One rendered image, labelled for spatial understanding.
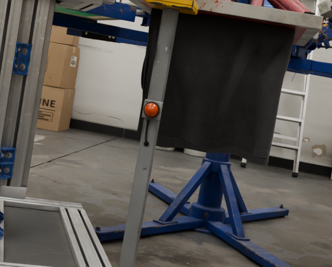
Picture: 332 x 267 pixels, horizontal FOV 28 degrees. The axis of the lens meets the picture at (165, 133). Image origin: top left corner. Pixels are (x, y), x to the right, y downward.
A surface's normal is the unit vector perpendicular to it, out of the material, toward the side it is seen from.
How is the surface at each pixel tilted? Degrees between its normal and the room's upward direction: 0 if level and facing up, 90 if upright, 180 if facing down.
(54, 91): 90
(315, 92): 90
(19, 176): 90
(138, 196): 90
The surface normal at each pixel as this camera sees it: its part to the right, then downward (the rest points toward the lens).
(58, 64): -0.19, 0.06
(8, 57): 0.23, 0.13
